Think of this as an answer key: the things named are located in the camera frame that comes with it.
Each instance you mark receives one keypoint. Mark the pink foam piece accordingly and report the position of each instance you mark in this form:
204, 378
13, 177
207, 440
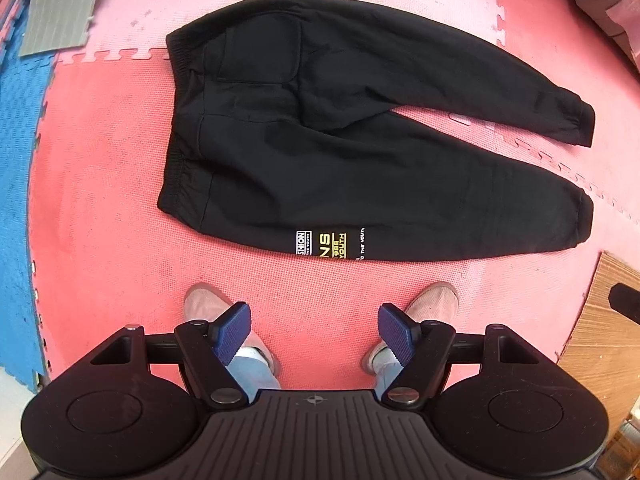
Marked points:
627, 25

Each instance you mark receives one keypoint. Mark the grey ribbed foam mat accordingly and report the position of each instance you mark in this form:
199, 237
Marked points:
60, 5

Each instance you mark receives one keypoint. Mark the black pants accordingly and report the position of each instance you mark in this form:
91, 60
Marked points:
350, 170

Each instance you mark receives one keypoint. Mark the person's right shoe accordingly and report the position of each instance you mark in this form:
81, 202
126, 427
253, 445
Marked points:
435, 300

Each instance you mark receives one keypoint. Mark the person's leg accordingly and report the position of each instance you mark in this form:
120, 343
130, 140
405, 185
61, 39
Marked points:
250, 375
387, 372

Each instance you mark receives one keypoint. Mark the person's left shoe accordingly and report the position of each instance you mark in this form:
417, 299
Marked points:
205, 300

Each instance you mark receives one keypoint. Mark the black object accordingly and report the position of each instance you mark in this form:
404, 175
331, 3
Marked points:
625, 302

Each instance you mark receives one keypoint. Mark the red foam mat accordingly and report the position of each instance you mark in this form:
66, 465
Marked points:
100, 185

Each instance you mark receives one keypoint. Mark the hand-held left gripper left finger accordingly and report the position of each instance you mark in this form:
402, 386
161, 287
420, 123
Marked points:
232, 330

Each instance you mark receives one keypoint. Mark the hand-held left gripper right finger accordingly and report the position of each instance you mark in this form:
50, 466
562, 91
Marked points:
397, 330

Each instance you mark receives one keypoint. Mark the person's right leg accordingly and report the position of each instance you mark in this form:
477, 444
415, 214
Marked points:
387, 372

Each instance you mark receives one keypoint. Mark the person's shoe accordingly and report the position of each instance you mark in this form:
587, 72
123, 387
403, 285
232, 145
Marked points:
205, 300
435, 300

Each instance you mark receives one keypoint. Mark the stack of foam tiles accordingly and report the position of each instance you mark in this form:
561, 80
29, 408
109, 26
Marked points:
15, 10

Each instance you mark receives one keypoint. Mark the person's left leg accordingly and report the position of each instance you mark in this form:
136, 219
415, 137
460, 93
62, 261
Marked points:
250, 375

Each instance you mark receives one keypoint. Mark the blue foam mat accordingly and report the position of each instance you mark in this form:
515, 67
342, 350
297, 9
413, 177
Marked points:
20, 160

